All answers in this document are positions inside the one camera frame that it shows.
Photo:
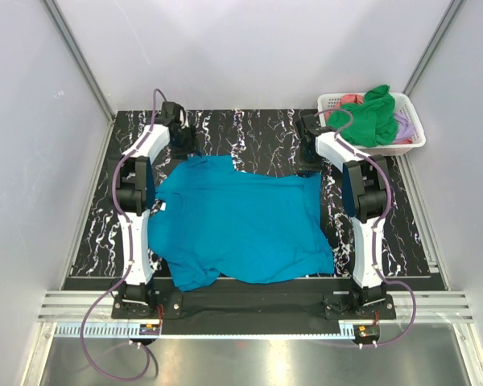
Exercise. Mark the aluminium frame post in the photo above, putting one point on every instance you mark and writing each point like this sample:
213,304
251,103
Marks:
61,24
444,25

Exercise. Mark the blue t shirt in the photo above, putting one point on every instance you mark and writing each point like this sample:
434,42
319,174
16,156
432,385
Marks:
254,228

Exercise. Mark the right aluminium frame post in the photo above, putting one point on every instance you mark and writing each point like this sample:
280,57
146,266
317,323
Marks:
444,25

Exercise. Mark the pink t shirt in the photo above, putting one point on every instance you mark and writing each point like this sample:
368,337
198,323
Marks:
346,99

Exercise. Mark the lilac t shirt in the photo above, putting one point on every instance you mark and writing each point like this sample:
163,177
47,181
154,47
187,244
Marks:
406,130

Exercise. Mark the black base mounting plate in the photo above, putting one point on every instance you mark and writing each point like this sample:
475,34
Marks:
305,306

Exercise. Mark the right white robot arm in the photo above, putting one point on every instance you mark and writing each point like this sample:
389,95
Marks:
366,199

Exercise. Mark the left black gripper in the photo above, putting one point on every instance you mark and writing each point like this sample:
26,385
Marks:
191,148

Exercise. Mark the left aluminium frame post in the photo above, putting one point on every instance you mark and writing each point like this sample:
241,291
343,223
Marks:
61,24

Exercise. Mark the aluminium rail bar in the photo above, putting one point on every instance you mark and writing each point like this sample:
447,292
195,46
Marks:
421,307

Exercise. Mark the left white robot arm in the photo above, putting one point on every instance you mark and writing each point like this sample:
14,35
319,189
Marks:
133,195

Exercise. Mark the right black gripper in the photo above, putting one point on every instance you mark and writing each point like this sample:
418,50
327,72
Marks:
307,170

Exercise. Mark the green t shirt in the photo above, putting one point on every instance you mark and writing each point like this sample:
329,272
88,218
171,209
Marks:
373,121

